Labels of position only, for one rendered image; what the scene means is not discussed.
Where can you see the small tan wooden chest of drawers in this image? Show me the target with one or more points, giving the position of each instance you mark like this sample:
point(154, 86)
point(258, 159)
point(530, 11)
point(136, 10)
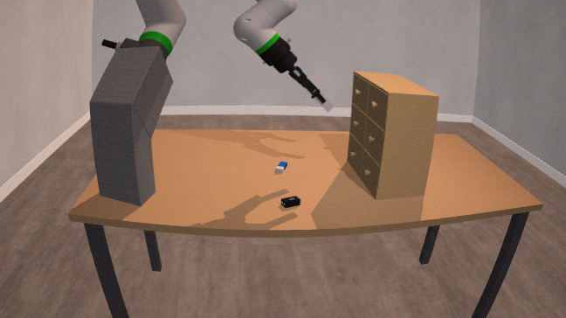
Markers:
point(410, 125)

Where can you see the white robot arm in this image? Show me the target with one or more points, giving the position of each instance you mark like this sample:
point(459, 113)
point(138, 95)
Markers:
point(165, 19)

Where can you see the brown drawer front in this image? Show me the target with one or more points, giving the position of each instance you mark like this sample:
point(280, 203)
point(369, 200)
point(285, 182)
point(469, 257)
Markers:
point(374, 139)
point(377, 104)
point(370, 172)
point(355, 154)
point(361, 89)
point(358, 118)

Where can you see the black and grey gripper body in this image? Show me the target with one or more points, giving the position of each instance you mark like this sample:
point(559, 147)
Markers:
point(286, 64)

